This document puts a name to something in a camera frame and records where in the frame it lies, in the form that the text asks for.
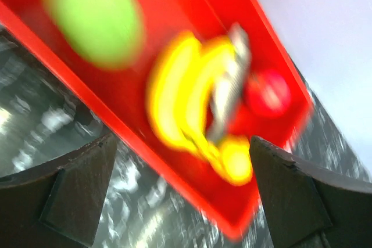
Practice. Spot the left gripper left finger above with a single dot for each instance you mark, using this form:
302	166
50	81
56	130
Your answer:
58	203

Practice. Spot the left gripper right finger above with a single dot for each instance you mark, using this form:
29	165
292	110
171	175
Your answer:
309	206

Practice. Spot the red fake apple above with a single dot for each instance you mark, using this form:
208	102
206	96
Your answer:
267	93

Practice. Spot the grey fake fish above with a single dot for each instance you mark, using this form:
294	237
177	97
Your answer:
229	86

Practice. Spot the yellow fake banana bunch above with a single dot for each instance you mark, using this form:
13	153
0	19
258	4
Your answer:
179	89

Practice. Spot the green fake cabbage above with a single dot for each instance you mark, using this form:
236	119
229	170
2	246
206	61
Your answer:
108	34

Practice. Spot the yellow orange fake fruit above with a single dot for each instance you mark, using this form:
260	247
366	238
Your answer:
234	162

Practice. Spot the red plastic bin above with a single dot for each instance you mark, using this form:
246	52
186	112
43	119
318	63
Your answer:
118	97

